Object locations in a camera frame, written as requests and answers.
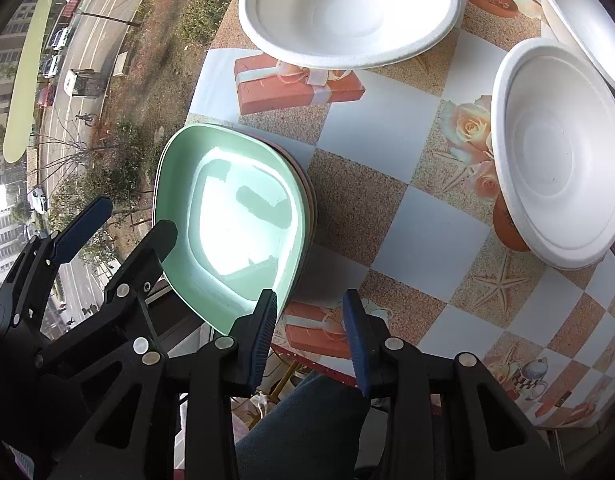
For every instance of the printed checkered tablecloth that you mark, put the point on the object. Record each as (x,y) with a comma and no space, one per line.
(427,240)

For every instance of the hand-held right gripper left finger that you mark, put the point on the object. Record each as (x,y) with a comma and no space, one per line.
(264,340)

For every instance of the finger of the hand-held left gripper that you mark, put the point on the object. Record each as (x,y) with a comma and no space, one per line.
(147,260)
(82,230)

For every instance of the silver car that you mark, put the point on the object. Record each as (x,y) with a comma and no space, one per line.
(51,66)

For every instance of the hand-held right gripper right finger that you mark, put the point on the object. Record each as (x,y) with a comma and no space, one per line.
(356,345)

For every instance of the green plate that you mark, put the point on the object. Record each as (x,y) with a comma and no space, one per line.
(237,220)

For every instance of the parked small truck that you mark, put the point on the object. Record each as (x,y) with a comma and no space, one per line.
(82,82)

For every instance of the yellow metal stand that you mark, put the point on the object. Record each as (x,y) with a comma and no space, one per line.
(286,380)

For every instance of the person's jeans leg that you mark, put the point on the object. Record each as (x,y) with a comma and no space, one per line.
(307,425)

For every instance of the bicycle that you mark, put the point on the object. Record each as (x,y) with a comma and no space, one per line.
(86,118)

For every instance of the white car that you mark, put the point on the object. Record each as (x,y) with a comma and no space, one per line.
(63,38)

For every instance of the red car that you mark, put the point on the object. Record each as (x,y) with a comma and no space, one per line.
(46,97)

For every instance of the white foam bowl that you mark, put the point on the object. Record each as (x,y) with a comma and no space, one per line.
(347,5)
(557,150)
(587,15)

